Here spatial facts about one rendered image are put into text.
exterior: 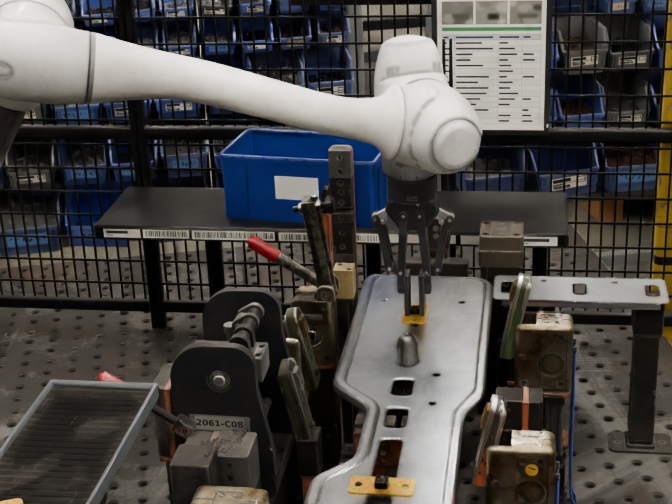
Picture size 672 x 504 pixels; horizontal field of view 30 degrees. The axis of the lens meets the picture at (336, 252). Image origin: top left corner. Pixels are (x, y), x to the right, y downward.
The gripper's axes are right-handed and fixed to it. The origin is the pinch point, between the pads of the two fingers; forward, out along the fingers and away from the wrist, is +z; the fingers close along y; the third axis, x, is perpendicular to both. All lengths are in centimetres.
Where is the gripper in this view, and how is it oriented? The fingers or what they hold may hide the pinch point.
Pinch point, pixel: (414, 292)
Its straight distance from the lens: 201.0
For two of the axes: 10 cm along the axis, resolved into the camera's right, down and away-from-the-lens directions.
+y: 9.9, 0.1, -1.6
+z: 0.5, 9.2, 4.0
